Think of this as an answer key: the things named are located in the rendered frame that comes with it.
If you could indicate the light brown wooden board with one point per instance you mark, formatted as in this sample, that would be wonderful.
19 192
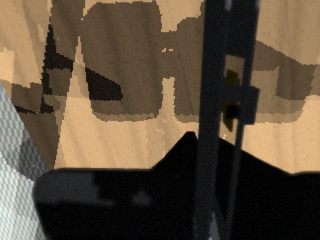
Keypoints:
116 83

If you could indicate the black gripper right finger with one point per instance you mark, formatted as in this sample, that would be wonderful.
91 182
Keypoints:
270 203

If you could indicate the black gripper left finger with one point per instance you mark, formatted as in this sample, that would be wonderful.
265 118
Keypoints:
155 203

